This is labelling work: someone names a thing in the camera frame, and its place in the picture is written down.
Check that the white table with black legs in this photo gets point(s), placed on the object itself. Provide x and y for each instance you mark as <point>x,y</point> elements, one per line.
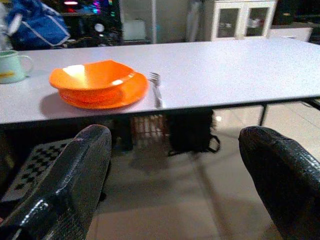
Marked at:
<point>225,70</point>

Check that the white cabinet with glass doors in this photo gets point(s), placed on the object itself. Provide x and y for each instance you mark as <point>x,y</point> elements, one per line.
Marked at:
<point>243,20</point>

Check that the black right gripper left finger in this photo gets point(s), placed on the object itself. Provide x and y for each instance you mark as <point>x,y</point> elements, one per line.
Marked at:
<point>72,180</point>

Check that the white open shelf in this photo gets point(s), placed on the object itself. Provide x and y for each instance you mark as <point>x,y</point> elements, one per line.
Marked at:
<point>137,27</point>

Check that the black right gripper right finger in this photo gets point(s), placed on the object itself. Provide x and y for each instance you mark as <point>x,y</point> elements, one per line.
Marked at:
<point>287,185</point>

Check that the pale green mug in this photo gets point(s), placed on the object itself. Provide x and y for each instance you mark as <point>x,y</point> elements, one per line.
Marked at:
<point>10,67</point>

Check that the black crate with checkerboard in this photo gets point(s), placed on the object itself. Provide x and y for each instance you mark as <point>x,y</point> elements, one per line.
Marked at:
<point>32,165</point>

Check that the orange bowl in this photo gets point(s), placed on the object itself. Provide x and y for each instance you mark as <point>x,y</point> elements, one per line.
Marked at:
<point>95,75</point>

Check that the metal fork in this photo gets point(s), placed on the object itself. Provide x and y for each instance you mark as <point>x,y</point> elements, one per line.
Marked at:
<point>157,91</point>

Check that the orange plate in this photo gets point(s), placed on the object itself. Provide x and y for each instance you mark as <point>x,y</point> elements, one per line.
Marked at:
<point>132,92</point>

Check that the blue bag with white trim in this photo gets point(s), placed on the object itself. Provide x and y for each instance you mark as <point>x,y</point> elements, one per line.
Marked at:
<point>37,27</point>

